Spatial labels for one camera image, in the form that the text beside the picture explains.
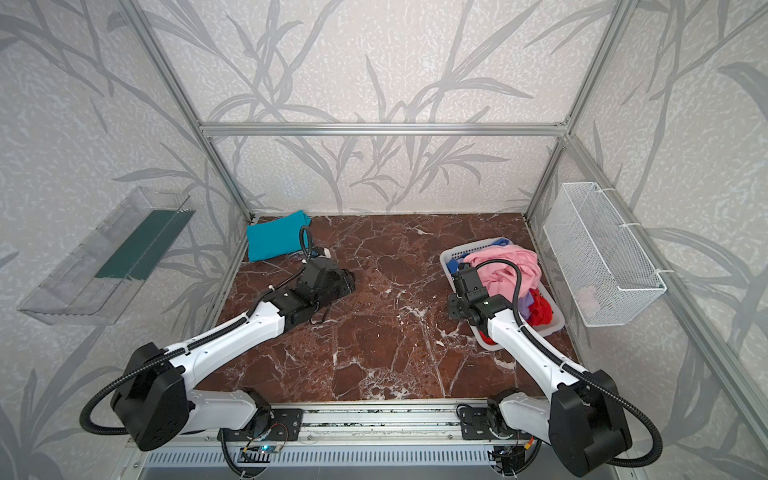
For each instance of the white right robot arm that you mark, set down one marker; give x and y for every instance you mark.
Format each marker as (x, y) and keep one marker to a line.
(581, 418)

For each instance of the pink t-shirt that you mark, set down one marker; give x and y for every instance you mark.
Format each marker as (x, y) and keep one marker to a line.
(500, 278)

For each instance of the red t-shirt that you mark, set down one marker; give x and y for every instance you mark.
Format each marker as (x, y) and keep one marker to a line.
(539, 308)

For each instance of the clear acrylic wall shelf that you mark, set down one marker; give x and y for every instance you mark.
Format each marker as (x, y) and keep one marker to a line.
(95, 283)

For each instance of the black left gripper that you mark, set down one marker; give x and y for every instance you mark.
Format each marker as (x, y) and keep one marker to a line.
(339, 282)

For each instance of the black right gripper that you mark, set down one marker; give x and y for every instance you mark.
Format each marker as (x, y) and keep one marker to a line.
(465, 280)

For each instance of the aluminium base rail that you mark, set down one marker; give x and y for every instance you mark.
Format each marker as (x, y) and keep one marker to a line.
(442, 433)

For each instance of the purple t-shirt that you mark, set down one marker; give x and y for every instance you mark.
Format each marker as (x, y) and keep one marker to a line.
(524, 304)

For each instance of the folded teal t-shirt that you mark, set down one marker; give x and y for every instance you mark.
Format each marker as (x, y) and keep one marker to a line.
(276, 238)

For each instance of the blue t-shirt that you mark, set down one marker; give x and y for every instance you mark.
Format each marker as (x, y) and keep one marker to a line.
(451, 258)

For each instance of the white wire mesh basket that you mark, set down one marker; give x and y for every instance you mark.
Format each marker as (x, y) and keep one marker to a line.
(609, 275)

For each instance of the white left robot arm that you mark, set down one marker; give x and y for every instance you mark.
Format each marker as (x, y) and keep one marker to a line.
(164, 401)

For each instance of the aluminium cage frame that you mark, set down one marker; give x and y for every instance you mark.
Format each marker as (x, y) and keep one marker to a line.
(385, 107)

